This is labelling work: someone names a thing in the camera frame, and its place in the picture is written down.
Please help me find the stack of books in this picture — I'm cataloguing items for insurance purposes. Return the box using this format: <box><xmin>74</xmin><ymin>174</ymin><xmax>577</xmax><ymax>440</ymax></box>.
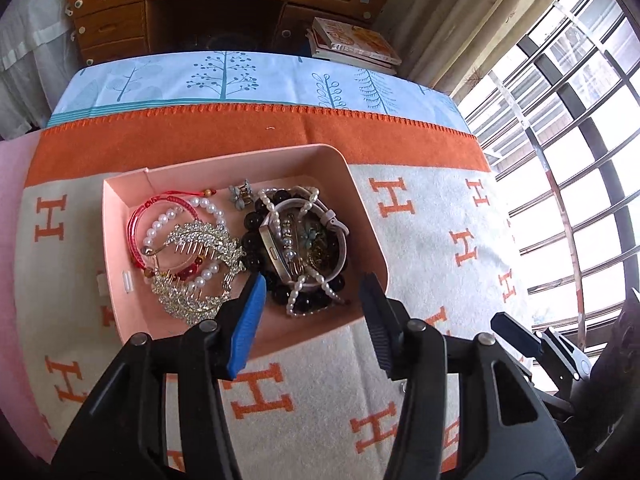
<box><xmin>306</xmin><ymin>18</ymin><xmax>401</xmax><ymax>75</ymax></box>

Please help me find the white lace covered furniture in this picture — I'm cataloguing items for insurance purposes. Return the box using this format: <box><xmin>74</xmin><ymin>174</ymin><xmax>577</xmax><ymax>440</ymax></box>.
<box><xmin>1</xmin><ymin>0</ymin><xmax>80</xmax><ymax>140</ymax></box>

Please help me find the wooden desk with drawers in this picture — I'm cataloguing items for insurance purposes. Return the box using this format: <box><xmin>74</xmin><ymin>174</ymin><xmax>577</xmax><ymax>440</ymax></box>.
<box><xmin>67</xmin><ymin>0</ymin><xmax>387</xmax><ymax>66</ymax></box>

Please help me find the window metal grille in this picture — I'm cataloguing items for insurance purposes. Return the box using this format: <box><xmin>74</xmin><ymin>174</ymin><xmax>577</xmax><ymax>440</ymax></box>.
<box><xmin>460</xmin><ymin>0</ymin><xmax>639</xmax><ymax>351</ymax></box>

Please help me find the white pearl bracelet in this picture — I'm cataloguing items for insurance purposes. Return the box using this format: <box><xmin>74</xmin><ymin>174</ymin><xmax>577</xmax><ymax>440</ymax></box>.
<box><xmin>142</xmin><ymin>196</ymin><xmax>229</xmax><ymax>291</ymax></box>

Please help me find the blue tree print sheet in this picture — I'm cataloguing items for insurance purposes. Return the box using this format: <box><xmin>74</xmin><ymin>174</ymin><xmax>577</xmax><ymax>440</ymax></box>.
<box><xmin>48</xmin><ymin>51</ymin><xmax>470</xmax><ymax>132</ymax></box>

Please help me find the red string bracelet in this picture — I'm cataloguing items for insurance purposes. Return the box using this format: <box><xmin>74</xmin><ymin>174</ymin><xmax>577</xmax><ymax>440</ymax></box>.
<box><xmin>126</xmin><ymin>187</ymin><xmax>217</xmax><ymax>273</ymax></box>

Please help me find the orange H pattern blanket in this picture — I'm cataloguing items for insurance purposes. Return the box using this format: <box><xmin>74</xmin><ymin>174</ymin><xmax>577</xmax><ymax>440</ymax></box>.
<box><xmin>14</xmin><ymin>103</ymin><xmax>532</xmax><ymax>479</ymax></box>

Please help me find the pink strap watch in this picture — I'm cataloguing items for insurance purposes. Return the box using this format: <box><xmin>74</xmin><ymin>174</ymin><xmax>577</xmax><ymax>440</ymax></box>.
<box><xmin>256</xmin><ymin>188</ymin><xmax>349</xmax><ymax>292</ymax></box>

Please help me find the beige curtain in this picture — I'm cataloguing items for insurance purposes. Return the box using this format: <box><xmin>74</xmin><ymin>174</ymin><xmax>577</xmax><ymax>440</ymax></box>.
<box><xmin>374</xmin><ymin>0</ymin><xmax>554</xmax><ymax>102</ymax></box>

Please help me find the black bead bracelet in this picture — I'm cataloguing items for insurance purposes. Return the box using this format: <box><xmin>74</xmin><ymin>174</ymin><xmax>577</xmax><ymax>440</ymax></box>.
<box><xmin>241</xmin><ymin>187</ymin><xmax>347</xmax><ymax>311</ymax></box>

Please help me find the pink jewelry tray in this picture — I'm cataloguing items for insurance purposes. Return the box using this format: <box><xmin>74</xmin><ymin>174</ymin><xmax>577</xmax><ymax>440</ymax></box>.
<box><xmin>101</xmin><ymin>143</ymin><xmax>388</xmax><ymax>361</ymax></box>

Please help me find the blue flower hair clip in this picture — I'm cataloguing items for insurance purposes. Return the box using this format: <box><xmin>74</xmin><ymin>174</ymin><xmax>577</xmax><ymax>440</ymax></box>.
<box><xmin>229</xmin><ymin>179</ymin><xmax>254</xmax><ymax>210</ymax></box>

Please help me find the silver rhinestone hair comb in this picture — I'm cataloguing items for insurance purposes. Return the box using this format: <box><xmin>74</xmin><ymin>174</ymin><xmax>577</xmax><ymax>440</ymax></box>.
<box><xmin>149</xmin><ymin>220</ymin><xmax>245</xmax><ymax>326</ymax></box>

